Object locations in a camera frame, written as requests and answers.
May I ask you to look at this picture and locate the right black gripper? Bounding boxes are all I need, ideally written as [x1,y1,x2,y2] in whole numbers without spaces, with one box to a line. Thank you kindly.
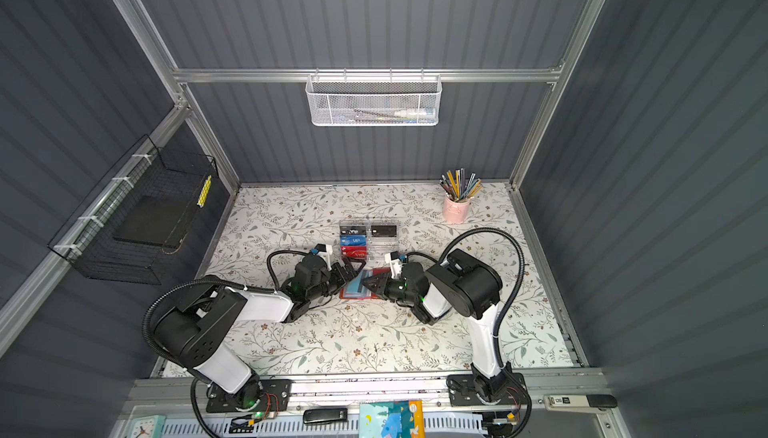
[362,274,419,306]

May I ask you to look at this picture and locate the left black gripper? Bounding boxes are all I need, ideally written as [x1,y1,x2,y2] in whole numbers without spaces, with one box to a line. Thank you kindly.
[308,257,366,305]

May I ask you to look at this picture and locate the red card holder wallet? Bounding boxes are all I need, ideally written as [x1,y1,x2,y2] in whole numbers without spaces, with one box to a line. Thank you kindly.
[339,268,390,300]

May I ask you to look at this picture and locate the clear plastic organizer box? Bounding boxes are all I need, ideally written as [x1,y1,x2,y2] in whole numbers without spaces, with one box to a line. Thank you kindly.
[339,219,401,263]

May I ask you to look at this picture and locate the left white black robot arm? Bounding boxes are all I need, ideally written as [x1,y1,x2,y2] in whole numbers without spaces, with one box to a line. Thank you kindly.
[141,247,366,395]

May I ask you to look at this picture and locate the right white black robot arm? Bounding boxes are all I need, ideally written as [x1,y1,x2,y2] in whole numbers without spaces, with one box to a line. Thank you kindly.
[361,250,510,403]

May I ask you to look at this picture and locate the pink pen cup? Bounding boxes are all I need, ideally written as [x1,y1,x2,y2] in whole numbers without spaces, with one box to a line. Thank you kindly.
[442,196,471,224]

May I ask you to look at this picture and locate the pens in pink cup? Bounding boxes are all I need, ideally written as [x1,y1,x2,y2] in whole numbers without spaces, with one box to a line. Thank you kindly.
[439,168,483,203]

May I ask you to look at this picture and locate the colourful picture book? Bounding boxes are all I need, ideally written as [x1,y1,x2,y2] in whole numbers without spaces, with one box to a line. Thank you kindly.
[358,400,425,438]

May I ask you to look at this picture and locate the black stapler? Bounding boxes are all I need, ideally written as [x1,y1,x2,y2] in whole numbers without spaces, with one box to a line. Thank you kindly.
[302,407,348,426]

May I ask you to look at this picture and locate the yellow tag on basket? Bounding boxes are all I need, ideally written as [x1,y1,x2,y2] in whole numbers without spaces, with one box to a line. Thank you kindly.
[196,175,212,208]

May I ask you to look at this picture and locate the markers in white basket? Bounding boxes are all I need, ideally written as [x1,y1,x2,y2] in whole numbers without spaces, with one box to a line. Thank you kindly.
[353,108,438,124]

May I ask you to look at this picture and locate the black pad in basket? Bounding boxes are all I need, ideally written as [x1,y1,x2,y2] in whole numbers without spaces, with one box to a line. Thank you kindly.
[113,196,193,249]

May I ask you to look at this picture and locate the small teal clock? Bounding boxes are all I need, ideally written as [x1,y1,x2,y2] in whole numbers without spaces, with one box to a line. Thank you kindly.
[125,415,166,438]

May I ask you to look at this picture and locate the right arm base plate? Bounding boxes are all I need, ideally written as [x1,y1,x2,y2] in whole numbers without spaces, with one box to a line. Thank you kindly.
[446,371,529,408]

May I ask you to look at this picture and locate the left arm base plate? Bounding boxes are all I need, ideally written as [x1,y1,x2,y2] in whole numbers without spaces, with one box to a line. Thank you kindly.
[205,378,293,415]

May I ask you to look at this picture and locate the right black corrugated cable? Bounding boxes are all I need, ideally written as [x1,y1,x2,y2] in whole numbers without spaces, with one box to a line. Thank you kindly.
[403,227,533,438]

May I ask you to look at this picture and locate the black corrugated cable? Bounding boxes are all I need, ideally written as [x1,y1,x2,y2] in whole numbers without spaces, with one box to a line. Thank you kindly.
[403,227,533,438]
[142,249,316,438]

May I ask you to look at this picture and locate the white wire mesh basket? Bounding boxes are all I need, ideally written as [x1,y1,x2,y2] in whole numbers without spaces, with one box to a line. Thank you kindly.
[305,76,443,127]

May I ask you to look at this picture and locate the left black corrugated cable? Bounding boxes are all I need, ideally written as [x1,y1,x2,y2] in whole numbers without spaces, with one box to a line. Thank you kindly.
[142,249,316,438]

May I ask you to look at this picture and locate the black wire wall basket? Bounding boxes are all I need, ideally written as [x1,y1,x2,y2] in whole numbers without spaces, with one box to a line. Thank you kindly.
[49,139,218,285]

